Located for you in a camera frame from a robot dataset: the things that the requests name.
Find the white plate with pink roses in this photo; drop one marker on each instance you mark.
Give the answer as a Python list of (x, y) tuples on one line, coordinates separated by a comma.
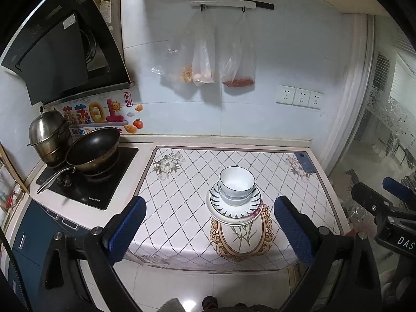
[(234, 221)]

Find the clear plastic bag red contents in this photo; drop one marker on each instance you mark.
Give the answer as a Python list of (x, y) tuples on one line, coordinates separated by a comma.
[(237, 61)]

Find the white framed glass door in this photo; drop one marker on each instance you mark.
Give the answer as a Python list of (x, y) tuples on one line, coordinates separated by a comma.
[(383, 120)]

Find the black cooktop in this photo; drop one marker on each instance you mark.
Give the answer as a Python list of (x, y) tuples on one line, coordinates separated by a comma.
[(97, 188)]

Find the black wok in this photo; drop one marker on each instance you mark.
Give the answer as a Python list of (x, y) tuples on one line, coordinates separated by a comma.
[(92, 148)]

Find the blue kitchen cabinet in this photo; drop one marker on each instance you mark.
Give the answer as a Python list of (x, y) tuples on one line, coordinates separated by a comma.
[(32, 234)]

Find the white bowl with dark rim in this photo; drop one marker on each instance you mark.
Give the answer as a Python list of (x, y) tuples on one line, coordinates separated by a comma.
[(237, 177)]

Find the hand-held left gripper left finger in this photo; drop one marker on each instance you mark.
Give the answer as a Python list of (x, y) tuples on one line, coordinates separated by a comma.
[(125, 230)]

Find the black range hood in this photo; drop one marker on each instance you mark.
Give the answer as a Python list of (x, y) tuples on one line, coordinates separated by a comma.
[(55, 58)]

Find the clear plastic bag pale contents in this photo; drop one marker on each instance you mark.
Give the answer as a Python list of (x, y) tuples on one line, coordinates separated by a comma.
[(204, 58)]

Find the colourful fruit wall sticker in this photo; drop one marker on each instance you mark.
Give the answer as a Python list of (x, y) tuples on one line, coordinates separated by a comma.
[(97, 112)]

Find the white bowl with coloured dots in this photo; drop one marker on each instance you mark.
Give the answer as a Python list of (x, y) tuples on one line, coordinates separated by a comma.
[(249, 195)]

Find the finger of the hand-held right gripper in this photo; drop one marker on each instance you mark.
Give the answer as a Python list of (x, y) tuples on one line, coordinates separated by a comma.
[(399, 191), (370, 201)]

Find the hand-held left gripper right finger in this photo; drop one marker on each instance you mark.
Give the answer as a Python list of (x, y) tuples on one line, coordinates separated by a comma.
[(292, 230)]

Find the clear plastic bag orange contents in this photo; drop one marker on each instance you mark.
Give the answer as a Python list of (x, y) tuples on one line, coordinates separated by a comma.
[(177, 61)]

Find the blue phone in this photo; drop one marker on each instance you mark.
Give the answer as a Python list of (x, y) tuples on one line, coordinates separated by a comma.
[(305, 162)]

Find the steel steamer pot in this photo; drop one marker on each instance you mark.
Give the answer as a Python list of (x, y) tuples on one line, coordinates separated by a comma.
[(48, 130)]

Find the white wall hook rail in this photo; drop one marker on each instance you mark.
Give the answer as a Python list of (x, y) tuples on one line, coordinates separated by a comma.
[(224, 3)]

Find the white wall socket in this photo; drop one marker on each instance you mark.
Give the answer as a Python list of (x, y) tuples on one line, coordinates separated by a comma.
[(316, 100), (302, 97), (285, 95)]

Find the white plate blue leaf pattern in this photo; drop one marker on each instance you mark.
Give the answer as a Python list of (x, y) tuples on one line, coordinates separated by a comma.
[(217, 206)]

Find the wooden shelf rack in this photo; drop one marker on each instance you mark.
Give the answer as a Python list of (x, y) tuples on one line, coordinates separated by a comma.
[(18, 175)]

